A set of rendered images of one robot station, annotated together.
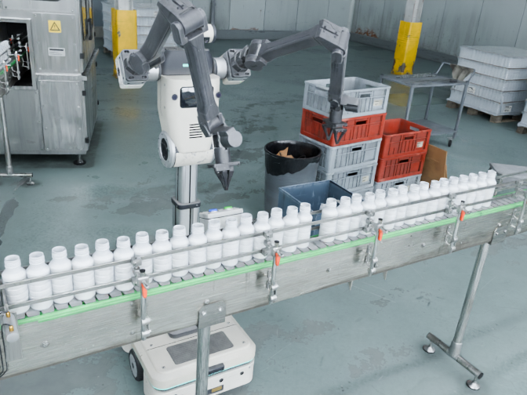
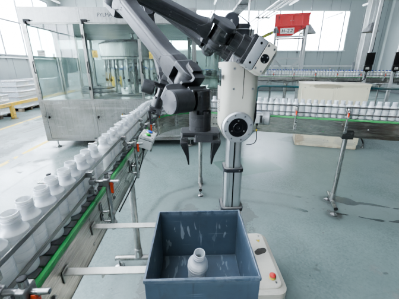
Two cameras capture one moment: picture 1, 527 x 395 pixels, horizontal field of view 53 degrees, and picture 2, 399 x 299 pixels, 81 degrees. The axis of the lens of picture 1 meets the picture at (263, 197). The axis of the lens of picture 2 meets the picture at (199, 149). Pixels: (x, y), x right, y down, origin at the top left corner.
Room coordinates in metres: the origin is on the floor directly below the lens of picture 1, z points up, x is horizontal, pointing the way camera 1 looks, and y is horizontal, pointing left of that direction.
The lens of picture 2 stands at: (2.61, -0.82, 1.48)
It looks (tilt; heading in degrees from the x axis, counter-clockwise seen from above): 20 degrees down; 120
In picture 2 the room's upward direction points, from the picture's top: straight up
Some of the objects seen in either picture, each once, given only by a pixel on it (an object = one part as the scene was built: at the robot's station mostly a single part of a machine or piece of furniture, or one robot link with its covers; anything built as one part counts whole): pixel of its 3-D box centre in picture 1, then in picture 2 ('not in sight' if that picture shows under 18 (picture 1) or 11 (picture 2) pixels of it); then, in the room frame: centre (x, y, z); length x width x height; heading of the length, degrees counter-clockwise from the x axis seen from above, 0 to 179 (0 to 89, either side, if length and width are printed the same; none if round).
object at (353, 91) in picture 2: not in sight; (326, 114); (2.44, 4.36, 0.59); 1.10 x 0.62 x 1.18; 14
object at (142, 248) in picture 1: (142, 258); (133, 124); (1.37, 0.35, 1.08); 0.06 x 0.06 x 0.17
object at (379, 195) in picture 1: (377, 210); (67, 191); (1.88, -0.45, 1.08); 0.06 x 0.06 x 0.17
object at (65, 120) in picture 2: not in sight; (133, 79); (-1.51, 3.22, 1.18); 2.88 x 2.73 x 2.35; 32
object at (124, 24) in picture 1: (125, 43); not in sight; (8.98, 2.54, 0.55); 0.40 x 0.40 x 1.10; 32
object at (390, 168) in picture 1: (387, 160); not in sight; (4.74, -1.14, 0.33); 0.61 x 0.41 x 0.22; 125
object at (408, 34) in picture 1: (406, 48); not in sight; (11.62, -2.77, 0.55); 0.40 x 0.40 x 1.10; 32
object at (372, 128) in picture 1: (343, 122); not in sight; (4.29, -0.61, 0.78); 0.61 x 0.41 x 0.22; 129
